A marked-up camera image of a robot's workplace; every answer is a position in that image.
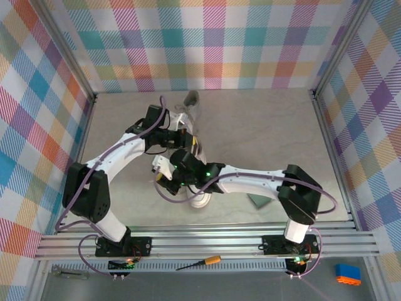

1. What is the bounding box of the white sneaker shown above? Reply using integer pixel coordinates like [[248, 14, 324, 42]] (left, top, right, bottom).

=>
[[187, 137, 211, 208], [174, 90, 201, 139]]

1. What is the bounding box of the green fabric wallet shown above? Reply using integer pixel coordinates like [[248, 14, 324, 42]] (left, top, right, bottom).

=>
[[246, 193, 273, 209]]

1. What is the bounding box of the small circuit board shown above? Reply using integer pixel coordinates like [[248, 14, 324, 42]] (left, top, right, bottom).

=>
[[286, 256, 310, 277], [108, 257, 140, 272]]

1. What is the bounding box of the blue orange toy brick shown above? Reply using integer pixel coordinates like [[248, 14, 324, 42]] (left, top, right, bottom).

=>
[[335, 263, 362, 285]]

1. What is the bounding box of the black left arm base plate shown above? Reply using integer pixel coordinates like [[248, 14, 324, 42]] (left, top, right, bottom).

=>
[[95, 236, 153, 257]]

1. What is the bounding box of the aluminium side rail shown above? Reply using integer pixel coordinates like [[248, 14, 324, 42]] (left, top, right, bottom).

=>
[[64, 93, 98, 204], [311, 92, 361, 231]]

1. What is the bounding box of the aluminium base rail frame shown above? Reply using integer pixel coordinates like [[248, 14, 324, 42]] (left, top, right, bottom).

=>
[[34, 221, 382, 261]]

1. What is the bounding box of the yellow handled screwdriver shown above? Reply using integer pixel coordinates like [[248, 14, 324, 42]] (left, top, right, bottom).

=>
[[175, 255, 222, 272]]

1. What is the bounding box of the grey slotted cable duct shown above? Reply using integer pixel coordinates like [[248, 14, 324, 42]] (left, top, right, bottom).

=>
[[78, 259, 289, 273]]

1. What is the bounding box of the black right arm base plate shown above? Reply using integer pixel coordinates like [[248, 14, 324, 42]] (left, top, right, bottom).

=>
[[261, 234, 320, 255]]

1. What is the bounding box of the aluminium corner post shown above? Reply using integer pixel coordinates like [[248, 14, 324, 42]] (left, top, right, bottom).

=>
[[29, 0, 98, 104], [308, 0, 377, 101]]

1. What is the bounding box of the small metal bracket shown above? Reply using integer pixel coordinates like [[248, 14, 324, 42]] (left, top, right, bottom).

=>
[[51, 265, 91, 280]]

